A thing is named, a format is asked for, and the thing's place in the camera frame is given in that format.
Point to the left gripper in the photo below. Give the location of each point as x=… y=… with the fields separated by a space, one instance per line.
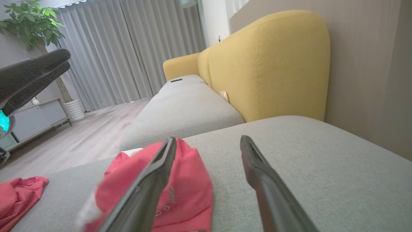
x=5 y=124

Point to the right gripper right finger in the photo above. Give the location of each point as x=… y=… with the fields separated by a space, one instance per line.
x=276 y=209

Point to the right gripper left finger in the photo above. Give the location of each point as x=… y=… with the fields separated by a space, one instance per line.
x=141 y=206

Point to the red shorts white waistband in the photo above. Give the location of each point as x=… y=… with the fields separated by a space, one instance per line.
x=190 y=193

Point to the red Bulls basketball jersey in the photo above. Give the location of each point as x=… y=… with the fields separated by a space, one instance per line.
x=19 y=199

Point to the small white object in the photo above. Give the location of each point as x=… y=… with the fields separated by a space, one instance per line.
x=35 y=101

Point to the low grey cabinet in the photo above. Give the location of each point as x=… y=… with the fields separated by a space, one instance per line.
x=38 y=120

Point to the white ribbed plant pot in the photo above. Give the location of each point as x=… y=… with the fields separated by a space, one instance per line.
x=75 y=111

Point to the green potted tree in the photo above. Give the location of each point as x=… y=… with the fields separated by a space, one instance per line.
x=32 y=22

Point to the large grey sofa cushion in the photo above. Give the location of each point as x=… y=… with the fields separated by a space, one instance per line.
x=322 y=167

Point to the grey cushion at back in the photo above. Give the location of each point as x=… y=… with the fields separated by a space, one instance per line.
x=180 y=112

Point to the grey curtain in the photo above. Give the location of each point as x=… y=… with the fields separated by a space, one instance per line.
x=128 y=48

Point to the white sofa label tag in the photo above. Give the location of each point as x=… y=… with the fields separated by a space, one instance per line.
x=224 y=96

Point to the black remote control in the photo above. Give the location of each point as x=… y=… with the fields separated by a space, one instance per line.
x=176 y=80

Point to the yellow sofa backrest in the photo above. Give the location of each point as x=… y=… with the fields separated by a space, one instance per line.
x=273 y=71

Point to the yellow sofa armrest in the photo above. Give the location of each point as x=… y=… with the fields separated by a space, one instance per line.
x=180 y=66

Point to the white wall outlet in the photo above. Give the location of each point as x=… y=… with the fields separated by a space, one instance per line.
x=219 y=38

